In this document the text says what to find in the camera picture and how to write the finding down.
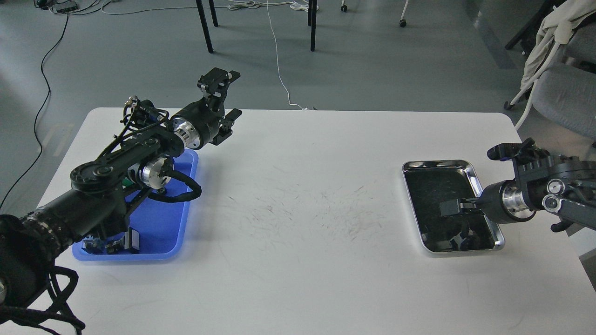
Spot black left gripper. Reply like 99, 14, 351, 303
171, 67, 243, 150

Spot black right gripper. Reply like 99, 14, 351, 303
439, 181, 536, 224

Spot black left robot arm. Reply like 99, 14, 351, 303
0, 67, 241, 334

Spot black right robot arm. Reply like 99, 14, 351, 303
439, 138, 596, 232

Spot shiny metal tray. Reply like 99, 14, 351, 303
402, 160, 505, 256

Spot black table legs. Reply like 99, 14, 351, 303
195, 0, 317, 54

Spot blue plastic tray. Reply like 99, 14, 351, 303
72, 149, 199, 261

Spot grey office chair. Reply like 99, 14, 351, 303
515, 40, 596, 140

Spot black power strip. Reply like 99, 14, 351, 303
33, 0, 79, 13

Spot beige cloth on chair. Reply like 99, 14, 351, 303
504, 0, 595, 108

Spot white floor cable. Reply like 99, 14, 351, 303
102, 0, 319, 111

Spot black square switch block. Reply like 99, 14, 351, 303
106, 227, 140, 255

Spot black floor cable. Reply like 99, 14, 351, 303
0, 14, 70, 210

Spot yellow push button switch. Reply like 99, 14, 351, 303
81, 238, 107, 255

